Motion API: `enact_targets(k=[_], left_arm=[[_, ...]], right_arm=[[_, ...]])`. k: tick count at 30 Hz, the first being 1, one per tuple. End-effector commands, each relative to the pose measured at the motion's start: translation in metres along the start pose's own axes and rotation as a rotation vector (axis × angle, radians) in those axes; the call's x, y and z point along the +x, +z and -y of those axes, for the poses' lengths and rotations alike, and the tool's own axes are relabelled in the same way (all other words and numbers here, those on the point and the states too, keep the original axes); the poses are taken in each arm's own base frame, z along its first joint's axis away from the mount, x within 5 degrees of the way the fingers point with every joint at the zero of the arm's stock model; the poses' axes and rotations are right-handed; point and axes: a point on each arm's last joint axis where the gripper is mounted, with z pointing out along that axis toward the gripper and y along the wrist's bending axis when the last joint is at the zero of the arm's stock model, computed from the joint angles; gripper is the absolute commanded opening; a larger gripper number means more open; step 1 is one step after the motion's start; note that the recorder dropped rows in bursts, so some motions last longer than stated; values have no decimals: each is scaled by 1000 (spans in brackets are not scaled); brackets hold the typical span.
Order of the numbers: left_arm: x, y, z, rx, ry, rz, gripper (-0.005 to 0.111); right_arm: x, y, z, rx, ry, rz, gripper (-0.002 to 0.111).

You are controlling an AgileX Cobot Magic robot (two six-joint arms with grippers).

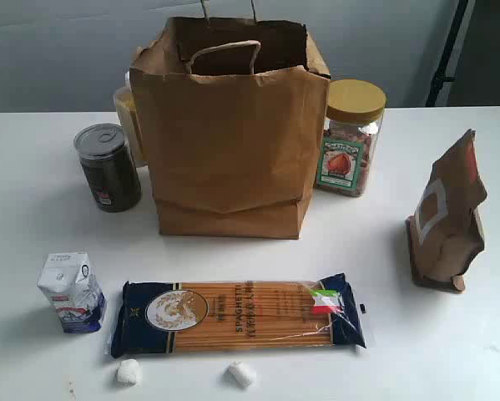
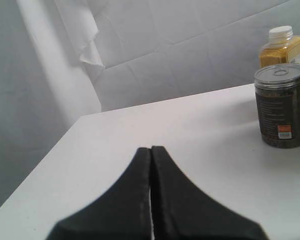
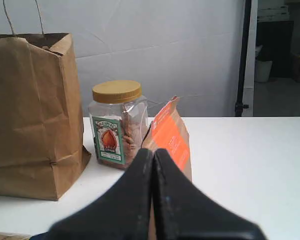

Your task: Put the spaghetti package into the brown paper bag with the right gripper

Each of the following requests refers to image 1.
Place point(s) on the spaghetti package blue ends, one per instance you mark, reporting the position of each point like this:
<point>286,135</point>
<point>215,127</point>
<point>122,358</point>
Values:
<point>201,317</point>

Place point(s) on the brown paper grocery bag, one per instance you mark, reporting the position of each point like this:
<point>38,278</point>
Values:
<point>231,114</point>

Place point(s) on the yellow container behind bag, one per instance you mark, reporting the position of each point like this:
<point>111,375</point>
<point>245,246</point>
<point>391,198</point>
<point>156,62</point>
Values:
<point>125,107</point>

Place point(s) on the clear nut jar yellow lid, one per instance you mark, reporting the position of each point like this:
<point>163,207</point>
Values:
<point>354,115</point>

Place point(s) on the dark can with pull-tab lid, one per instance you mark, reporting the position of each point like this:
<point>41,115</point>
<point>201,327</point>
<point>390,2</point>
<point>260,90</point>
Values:
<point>108,166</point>

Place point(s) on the right white foam piece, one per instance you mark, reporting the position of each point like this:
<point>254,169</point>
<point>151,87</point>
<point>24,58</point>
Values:
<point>244,375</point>

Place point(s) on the white foam piece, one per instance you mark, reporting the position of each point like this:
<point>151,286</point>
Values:
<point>129,372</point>
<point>244,375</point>

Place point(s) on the small white milk carton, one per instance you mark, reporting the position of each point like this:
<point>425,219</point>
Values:
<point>69,283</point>

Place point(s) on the brown kraft stand-up pouch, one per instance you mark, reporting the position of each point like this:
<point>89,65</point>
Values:
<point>445,231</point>

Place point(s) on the left white foam piece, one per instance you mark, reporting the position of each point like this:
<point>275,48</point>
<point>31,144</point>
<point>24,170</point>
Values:
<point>129,372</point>

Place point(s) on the black stand pole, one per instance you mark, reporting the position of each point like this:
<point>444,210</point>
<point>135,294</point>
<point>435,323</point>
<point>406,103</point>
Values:
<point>444,75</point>

